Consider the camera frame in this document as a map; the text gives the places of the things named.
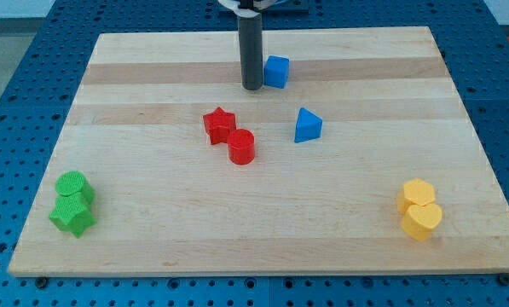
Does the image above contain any yellow hexagon block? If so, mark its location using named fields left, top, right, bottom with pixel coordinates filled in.
left=396, top=178, right=437, bottom=215

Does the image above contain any yellow heart block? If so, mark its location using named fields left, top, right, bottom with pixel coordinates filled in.
left=401, top=203, right=443, bottom=241

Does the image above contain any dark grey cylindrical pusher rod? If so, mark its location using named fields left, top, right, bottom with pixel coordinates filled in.
left=238, top=14, right=263, bottom=90

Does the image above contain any green star block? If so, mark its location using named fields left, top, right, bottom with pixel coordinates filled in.
left=49, top=193, right=97, bottom=238

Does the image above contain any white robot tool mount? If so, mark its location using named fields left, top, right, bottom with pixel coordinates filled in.
left=218, top=0, right=278, bottom=18

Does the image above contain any blue cube block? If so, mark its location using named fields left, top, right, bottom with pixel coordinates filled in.
left=263, top=55, right=290, bottom=89

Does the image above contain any green cylinder block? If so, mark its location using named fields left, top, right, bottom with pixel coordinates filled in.
left=55, top=171, right=95, bottom=205

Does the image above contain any blue triangular prism block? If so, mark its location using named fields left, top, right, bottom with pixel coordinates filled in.
left=294, top=107, right=323, bottom=143

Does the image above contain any red star block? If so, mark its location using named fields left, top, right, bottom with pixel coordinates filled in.
left=202, top=107, right=236, bottom=145

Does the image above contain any red cylinder block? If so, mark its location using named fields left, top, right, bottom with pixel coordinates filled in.
left=227, top=129, right=255, bottom=165

